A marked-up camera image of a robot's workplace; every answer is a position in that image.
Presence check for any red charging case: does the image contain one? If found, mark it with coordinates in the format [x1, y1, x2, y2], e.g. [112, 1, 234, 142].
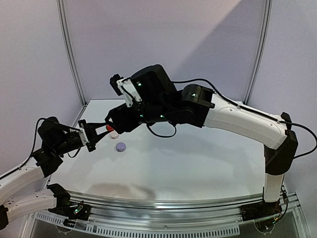
[106, 124, 114, 131]

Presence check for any pink charging case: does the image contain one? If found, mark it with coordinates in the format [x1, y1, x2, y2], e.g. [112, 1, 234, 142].
[109, 131, 119, 139]

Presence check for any purple charging case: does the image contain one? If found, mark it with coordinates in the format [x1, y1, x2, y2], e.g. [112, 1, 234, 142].
[115, 142, 126, 152]

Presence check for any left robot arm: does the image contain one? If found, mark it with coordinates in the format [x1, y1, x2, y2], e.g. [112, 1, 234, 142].
[0, 117, 109, 229]

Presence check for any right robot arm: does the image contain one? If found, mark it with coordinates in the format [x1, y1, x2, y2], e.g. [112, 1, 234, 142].
[105, 64, 298, 216]

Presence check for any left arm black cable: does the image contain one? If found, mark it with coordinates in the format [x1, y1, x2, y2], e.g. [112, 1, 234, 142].
[0, 118, 82, 179]

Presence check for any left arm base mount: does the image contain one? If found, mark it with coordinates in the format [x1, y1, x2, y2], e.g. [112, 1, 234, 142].
[48, 200, 92, 221]

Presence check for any front aluminium rail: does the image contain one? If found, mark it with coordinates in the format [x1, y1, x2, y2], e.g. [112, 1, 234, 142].
[70, 192, 304, 223]

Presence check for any left aluminium frame post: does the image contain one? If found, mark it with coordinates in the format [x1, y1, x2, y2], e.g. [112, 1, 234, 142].
[56, 0, 88, 107]

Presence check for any aluminium frame post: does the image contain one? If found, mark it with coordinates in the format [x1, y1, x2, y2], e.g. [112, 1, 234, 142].
[243, 0, 272, 105]
[56, 0, 88, 107]

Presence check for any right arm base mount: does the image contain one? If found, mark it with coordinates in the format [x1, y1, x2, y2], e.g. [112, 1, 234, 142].
[239, 200, 282, 221]

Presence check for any right aluminium frame post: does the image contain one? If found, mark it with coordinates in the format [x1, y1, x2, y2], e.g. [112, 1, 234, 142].
[243, 0, 272, 105]

